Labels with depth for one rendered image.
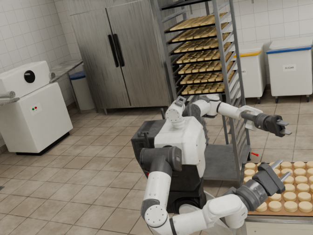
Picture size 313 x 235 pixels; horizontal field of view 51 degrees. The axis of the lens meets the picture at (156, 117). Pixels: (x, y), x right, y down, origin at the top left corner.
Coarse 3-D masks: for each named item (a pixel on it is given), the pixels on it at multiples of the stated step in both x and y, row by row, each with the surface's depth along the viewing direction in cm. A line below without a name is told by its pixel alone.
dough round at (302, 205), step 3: (303, 201) 133; (306, 201) 133; (300, 204) 132; (303, 204) 132; (306, 204) 131; (309, 204) 131; (300, 207) 131; (303, 207) 130; (306, 207) 130; (309, 207) 129; (312, 207) 130; (300, 210) 131; (303, 210) 130; (306, 210) 129; (309, 210) 129
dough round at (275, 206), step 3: (273, 201) 137; (276, 201) 137; (270, 204) 136; (273, 204) 135; (276, 204) 135; (279, 204) 135; (270, 207) 135; (273, 207) 134; (276, 207) 133; (279, 207) 133; (273, 210) 134; (276, 210) 134; (279, 210) 134
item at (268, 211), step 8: (256, 168) 166; (280, 168) 161; (304, 168) 157; (280, 176) 155; (296, 184) 147; (296, 192) 142; (312, 192) 140; (280, 200) 140; (296, 200) 138; (312, 200) 136
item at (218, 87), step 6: (234, 72) 312; (228, 78) 292; (198, 84) 294; (204, 84) 290; (210, 84) 287; (216, 84) 283; (222, 84) 280; (186, 90) 286; (192, 90) 282; (198, 90) 278; (204, 90) 275; (210, 90) 272; (216, 90) 274; (222, 90) 268
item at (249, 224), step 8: (248, 224) 142; (256, 224) 141; (264, 224) 139; (272, 224) 138; (280, 224) 137; (288, 224) 136; (296, 224) 135; (304, 224) 134; (312, 224) 132; (248, 232) 144; (256, 232) 142; (264, 232) 141; (272, 232) 140; (280, 232) 138; (288, 232) 137; (296, 232) 136; (304, 232) 135; (312, 232) 134
